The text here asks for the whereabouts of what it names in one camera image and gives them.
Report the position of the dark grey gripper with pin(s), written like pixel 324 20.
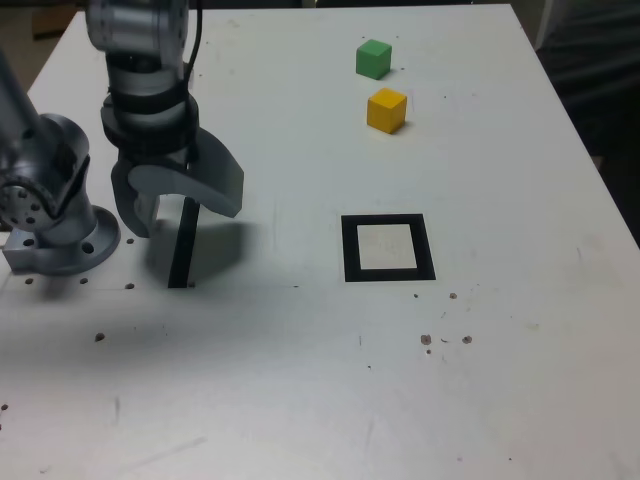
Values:
pixel 160 157

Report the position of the yellow cube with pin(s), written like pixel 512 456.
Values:
pixel 385 112

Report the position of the green cube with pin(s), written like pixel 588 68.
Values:
pixel 372 60

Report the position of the black tape square outline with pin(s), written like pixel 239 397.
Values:
pixel 350 250

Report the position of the black tape strip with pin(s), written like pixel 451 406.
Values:
pixel 181 255

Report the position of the brown cardboard box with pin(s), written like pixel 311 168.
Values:
pixel 52 22

